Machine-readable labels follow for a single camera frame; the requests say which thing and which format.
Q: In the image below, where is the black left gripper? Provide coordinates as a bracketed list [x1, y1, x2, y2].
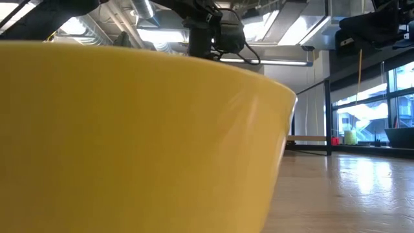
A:
[151, 0, 224, 61]

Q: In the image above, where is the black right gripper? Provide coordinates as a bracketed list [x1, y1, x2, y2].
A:
[335, 0, 414, 50]

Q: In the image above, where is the yellow plastic mini bowl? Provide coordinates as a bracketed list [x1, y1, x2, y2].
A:
[0, 40, 298, 233]

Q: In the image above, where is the green cactus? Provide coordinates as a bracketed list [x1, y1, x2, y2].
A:
[113, 30, 133, 48]

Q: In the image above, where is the yellow-green cylinder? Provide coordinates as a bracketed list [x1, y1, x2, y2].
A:
[343, 129, 357, 146]

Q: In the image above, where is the black bin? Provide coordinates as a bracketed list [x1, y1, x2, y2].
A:
[384, 126, 414, 150]

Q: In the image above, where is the wooden rack shelf board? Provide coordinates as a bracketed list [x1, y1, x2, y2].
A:
[286, 135, 327, 142]

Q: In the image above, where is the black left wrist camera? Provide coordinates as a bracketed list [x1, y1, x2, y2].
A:
[215, 11, 246, 55]

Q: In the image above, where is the yellow hanging cord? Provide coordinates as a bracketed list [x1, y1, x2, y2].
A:
[355, 48, 364, 106]

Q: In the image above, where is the rectangular silver ventilation duct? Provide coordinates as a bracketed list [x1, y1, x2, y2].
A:
[245, 0, 373, 51]

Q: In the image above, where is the round silver ventilation duct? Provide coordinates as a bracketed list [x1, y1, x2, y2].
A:
[130, 0, 157, 19]

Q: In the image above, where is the black metal rack frame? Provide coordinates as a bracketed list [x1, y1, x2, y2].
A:
[289, 78, 333, 157]

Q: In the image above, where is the flexible silver duct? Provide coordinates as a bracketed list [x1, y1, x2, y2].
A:
[58, 14, 114, 46]

